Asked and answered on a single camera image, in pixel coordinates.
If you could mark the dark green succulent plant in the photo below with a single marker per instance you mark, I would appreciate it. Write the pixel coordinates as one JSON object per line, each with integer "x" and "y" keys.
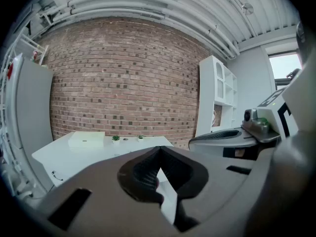
{"x": 116, "y": 138}

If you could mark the round ceiling fixture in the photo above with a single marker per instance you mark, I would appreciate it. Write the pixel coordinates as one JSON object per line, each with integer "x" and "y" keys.
{"x": 247, "y": 8}

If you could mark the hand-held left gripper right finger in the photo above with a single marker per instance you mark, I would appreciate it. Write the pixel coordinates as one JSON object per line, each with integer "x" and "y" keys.
{"x": 212, "y": 181}

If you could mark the white flat box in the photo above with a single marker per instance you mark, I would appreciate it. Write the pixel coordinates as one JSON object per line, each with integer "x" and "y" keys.
{"x": 86, "y": 139}

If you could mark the window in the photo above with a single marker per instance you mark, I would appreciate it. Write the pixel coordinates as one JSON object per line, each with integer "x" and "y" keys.
{"x": 284, "y": 65}

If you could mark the person's left hand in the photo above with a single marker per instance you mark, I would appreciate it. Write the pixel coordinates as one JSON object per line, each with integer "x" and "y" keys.
{"x": 160, "y": 194}

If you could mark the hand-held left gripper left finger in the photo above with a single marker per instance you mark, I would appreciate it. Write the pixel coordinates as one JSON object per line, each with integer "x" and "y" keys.
{"x": 103, "y": 194}

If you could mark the white metal rack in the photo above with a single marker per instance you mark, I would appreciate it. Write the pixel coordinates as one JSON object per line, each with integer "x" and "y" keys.
{"x": 27, "y": 41}

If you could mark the pale leafy plant white pot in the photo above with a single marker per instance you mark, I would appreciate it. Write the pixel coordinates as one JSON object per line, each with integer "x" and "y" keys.
{"x": 140, "y": 138}

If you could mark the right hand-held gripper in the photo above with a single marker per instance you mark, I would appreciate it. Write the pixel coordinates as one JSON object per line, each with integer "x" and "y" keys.
{"x": 269, "y": 122}

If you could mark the grey cabinet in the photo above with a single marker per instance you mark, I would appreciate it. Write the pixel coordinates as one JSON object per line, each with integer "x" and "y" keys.
{"x": 32, "y": 102}

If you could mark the red sign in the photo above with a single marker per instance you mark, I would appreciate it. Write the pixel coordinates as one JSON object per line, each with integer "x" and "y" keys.
{"x": 10, "y": 71}

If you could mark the bundle of white ceiling pipes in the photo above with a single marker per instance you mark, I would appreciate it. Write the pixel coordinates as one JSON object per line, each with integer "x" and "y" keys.
{"x": 148, "y": 6}

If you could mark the white shelf unit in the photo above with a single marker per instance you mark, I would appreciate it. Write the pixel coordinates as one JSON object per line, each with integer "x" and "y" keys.
{"x": 209, "y": 95}

